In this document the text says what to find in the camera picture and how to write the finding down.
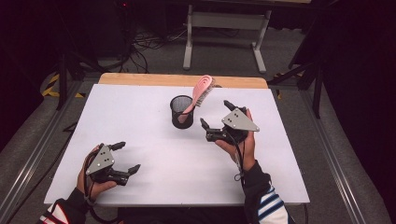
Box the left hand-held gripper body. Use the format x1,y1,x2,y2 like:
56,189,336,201
85,143,132,187

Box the pink hairbrush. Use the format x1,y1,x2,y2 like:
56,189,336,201
177,74,217,125

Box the person's left hand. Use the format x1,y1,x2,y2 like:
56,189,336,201
76,145,118,201

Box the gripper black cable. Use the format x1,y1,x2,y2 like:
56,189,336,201
225,131,248,189
81,150,123,224

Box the wooden table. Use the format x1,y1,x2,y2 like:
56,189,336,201
98,72,269,90

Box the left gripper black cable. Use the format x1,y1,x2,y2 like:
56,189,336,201
81,150,123,224

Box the person's dark lap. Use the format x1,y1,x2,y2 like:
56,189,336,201
117,205,247,224

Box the black metal stand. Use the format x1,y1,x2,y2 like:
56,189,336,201
266,15,325,119
55,50,106,111

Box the black floor cables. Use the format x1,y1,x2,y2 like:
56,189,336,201
120,26,190,75

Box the black mesh pen holder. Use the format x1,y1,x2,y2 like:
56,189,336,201
169,94,197,130

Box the yellow black hazard tape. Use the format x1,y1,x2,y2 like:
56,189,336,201
273,72,305,101
41,73,86,99

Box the white metal desk frame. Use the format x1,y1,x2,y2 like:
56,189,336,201
182,2,273,75

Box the aluminium floor rail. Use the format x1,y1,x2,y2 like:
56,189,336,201
0,79,84,224
299,90,368,224

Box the person's right hand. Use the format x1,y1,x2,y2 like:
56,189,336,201
214,107,257,173

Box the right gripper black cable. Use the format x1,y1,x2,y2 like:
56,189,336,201
225,131,248,189

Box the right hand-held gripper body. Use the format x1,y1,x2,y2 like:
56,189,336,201
205,106,262,147

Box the white board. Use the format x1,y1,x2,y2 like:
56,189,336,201
44,83,311,208

